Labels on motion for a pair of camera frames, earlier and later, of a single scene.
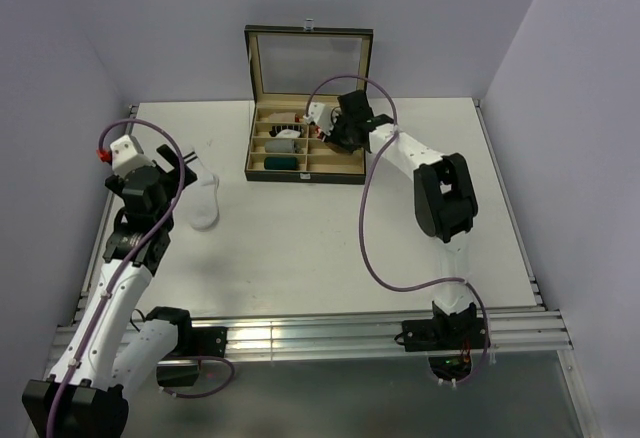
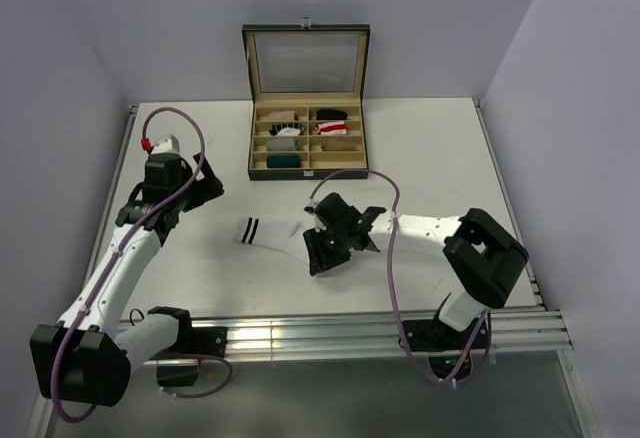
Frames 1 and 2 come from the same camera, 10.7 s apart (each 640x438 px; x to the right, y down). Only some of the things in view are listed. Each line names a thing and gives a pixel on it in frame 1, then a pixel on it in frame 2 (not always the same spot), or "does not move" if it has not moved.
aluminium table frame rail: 505,331 does not move
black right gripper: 331,136 → 320,258
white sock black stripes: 199,201 → 282,234
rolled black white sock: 286,131 does not move
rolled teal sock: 281,163 does not move
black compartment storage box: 291,67 does not move
